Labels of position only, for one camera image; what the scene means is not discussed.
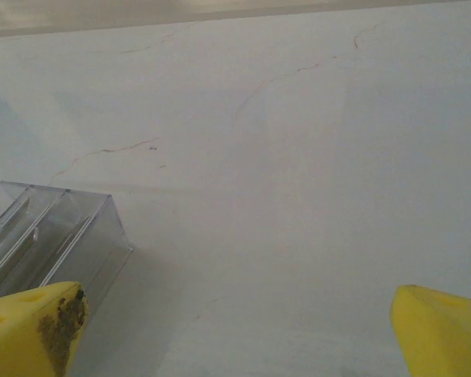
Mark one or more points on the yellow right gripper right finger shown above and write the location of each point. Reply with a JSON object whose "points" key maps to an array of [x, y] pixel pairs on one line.
{"points": [[443, 337]]}

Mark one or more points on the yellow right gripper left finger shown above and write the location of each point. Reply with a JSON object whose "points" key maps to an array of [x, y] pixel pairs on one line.
{"points": [[19, 337]]}

